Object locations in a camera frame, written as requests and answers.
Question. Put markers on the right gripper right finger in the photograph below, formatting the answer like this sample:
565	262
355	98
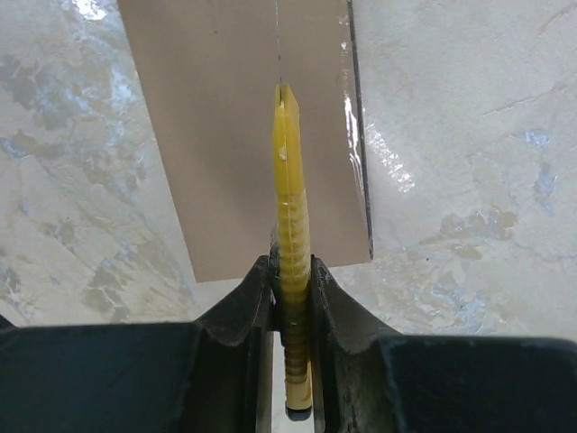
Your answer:
368	377

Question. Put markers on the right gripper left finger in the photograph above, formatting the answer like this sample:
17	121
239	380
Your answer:
212	374

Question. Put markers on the brown cardboard express box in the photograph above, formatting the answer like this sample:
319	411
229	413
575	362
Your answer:
208	71

